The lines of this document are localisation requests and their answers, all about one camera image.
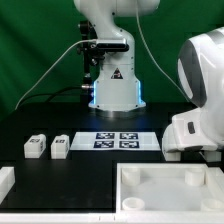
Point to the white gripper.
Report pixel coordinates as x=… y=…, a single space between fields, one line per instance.
x=185 y=134

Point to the white marker sheet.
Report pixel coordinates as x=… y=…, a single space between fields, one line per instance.
x=130 y=141

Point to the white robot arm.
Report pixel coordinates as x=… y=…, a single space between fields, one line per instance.
x=117 y=91

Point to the white front rail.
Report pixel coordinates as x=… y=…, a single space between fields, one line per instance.
x=152 y=218

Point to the white left obstacle bar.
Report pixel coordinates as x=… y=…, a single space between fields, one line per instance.
x=7 y=180

